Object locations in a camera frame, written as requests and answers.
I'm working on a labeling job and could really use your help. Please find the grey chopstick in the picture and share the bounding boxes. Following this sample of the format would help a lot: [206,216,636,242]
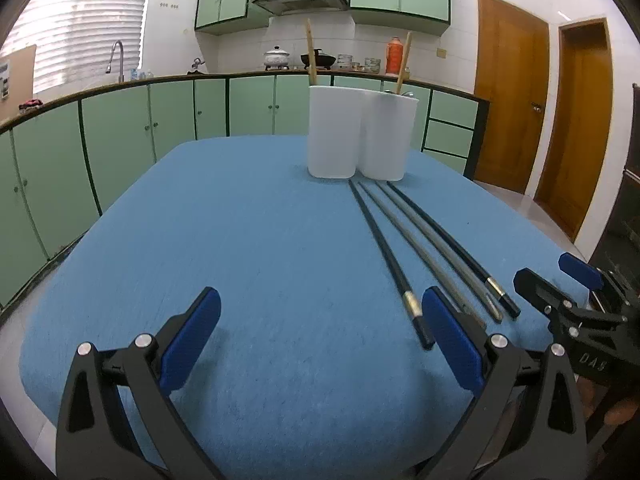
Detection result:
[375,181,504,323]
[358,182,487,330]

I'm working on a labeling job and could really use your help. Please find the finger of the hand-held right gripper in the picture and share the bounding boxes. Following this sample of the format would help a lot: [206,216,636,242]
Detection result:
[558,253,609,292]
[513,268,588,328]

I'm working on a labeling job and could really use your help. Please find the plain wooden door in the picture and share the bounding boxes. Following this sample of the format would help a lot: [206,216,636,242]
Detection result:
[533,17,614,243]

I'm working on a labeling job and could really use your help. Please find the wooden chopstick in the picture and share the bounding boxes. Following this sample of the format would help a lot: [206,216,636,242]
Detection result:
[396,32,413,95]
[305,18,319,87]

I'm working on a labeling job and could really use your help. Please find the cardboard box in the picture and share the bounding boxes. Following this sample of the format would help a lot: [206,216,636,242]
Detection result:
[0,44,37,117]

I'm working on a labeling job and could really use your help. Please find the blue tablecloth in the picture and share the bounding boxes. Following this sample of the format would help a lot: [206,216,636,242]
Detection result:
[19,135,593,480]

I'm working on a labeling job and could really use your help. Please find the orange thermos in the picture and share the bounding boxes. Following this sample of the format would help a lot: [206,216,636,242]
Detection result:
[384,36,407,76]

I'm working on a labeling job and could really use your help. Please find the steel kitchen faucet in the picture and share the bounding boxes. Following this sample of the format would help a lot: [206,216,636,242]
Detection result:
[105,40,126,84]

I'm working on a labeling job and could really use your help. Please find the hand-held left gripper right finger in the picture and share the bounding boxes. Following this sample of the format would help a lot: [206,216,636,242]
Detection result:
[421,287,587,480]

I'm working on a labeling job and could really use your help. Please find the white divided utensil holder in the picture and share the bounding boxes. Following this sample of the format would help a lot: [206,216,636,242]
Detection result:
[307,85,419,182]

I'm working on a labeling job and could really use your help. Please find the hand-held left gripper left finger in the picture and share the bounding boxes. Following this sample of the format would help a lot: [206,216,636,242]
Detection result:
[55,287,222,480]

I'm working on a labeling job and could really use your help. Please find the black wok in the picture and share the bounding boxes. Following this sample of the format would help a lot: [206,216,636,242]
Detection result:
[300,49,337,69]

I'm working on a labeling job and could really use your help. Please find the green base cabinets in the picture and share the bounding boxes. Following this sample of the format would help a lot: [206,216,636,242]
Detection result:
[0,73,491,311]

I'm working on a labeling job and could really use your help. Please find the black chopstick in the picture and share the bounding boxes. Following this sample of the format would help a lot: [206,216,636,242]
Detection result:
[348,180,436,351]
[387,183,522,319]

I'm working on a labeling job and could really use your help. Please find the white cooking pot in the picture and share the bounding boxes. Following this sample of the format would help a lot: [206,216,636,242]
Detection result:
[263,45,291,71]

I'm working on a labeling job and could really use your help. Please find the person's right hand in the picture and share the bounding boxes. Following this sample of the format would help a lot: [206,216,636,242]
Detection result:
[576,377,640,426]

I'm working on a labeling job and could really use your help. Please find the range hood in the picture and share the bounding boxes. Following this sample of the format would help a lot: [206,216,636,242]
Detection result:
[251,0,350,16]

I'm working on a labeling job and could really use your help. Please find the white window blind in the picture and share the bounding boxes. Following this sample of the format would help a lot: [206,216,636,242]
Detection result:
[9,0,152,102]

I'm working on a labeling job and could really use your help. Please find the wooden door with handle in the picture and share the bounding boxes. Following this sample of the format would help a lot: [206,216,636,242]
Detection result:
[472,0,551,196]

